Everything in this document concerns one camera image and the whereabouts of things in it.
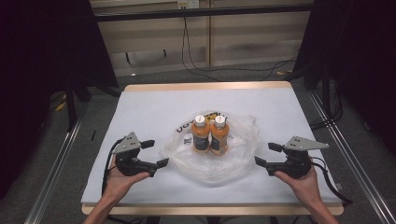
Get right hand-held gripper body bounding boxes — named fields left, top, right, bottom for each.
left=265, top=135, right=331, bottom=180

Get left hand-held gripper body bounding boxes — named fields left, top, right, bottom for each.
left=112, top=132, right=159, bottom=178

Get clear plastic bag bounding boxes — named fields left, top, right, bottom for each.
left=160, top=109, right=262, bottom=185

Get person's left hand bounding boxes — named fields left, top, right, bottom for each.
left=103, top=155, right=151, bottom=203

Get person's right hand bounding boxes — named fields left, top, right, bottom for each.
left=273, top=164, right=322, bottom=204

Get white table mat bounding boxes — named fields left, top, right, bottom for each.
left=80, top=88, right=344, bottom=206

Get orange juice bottle white cap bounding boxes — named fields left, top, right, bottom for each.
left=190, top=114, right=211, bottom=154
left=209, top=114, right=231, bottom=156

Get black stand leg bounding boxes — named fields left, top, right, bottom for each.
left=321, top=65, right=332, bottom=117
left=64, top=81, right=78, bottom=133

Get wooden table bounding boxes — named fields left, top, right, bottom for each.
left=80, top=80, right=346, bottom=217

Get black curtain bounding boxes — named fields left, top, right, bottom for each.
left=0, top=0, right=120, bottom=202
left=291, top=0, right=396, bottom=158

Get black horizontal bar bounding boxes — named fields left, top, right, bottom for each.
left=93, top=3, right=315, bottom=22

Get left hand-held gripper black cable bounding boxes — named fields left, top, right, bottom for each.
left=100, top=139, right=125, bottom=198

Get hand-held gripper black cable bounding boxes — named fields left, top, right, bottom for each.
left=100, top=139, right=125, bottom=198
left=308, top=156, right=354, bottom=206

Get black floor cables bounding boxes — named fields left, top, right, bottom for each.
left=308, top=78, right=344, bottom=131

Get right hand-held gripper black cable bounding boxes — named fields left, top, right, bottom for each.
left=308, top=156, right=354, bottom=206

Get metal floor rail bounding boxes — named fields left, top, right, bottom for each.
left=307, top=89, right=396, bottom=224
left=23, top=113, right=87, bottom=224

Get black wall cables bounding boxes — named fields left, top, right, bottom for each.
left=180, top=16, right=297, bottom=83

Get white wall socket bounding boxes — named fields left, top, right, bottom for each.
left=177, top=0, right=201, bottom=10

